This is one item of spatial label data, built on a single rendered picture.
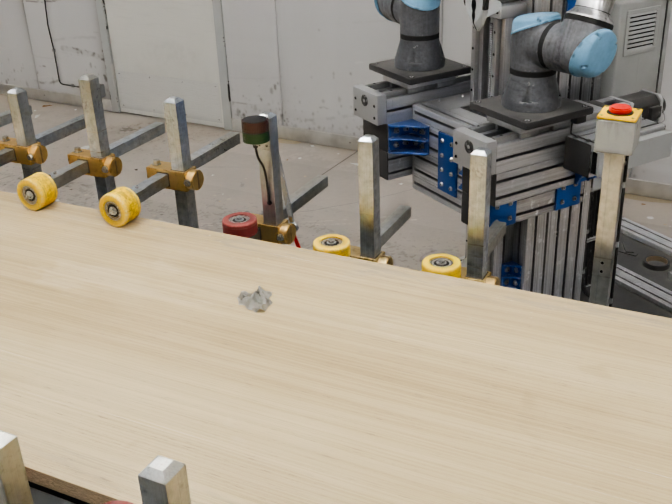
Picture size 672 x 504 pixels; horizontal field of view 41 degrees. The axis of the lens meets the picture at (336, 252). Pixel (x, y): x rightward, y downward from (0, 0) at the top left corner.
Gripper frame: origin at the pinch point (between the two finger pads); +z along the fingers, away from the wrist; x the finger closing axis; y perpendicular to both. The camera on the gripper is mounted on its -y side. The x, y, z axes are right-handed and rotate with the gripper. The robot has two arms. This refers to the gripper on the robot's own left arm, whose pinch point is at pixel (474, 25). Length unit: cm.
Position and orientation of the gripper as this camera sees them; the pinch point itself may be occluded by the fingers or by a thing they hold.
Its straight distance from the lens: 197.4
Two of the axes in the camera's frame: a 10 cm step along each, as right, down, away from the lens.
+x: -5.0, -3.7, 7.8
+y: 8.6, -2.6, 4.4
